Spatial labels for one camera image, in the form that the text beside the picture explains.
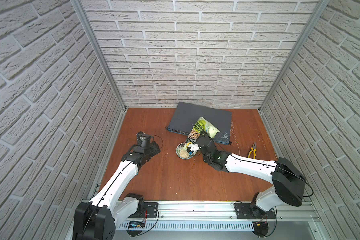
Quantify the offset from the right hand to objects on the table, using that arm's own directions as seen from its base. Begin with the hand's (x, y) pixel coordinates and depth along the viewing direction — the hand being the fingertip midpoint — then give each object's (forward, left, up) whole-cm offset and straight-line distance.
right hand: (202, 130), depth 79 cm
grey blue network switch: (+30, +7, -20) cm, 37 cm away
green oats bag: (+3, -1, 0) cm, 3 cm away
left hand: (-1, +27, -8) cm, 29 cm away
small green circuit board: (-38, +36, -23) cm, 57 cm away
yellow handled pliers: (-2, -35, -21) cm, 41 cm away
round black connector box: (-44, -24, -22) cm, 55 cm away
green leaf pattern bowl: (-2, +12, -19) cm, 23 cm away
